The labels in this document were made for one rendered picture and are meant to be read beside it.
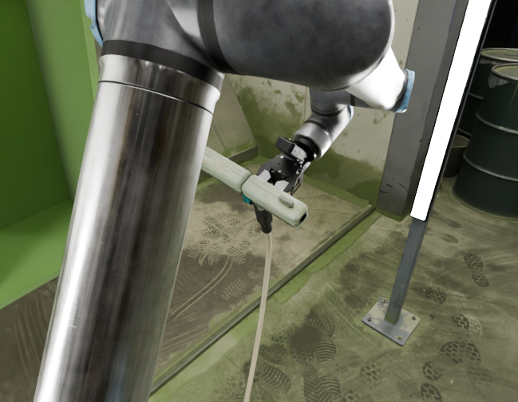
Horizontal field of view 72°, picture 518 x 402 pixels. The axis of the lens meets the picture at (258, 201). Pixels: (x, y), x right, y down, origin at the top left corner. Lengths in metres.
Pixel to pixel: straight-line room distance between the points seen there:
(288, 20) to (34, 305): 1.91
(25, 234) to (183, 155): 1.38
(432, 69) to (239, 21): 1.92
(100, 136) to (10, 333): 1.71
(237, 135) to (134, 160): 2.65
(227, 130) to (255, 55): 2.60
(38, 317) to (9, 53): 1.15
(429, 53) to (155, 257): 1.98
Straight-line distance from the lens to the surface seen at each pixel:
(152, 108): 0.33
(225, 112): 2.96
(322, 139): 0.91
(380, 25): 0.36
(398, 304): 1.75
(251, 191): 0.79
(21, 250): 1.62
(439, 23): 2.16
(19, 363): 1.86
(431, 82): 2.19
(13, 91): 1.49
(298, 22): 0.31
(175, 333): 1.71
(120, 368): 0.38
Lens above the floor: 1.37
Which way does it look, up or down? 32 degrees down
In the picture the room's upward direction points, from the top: straight up
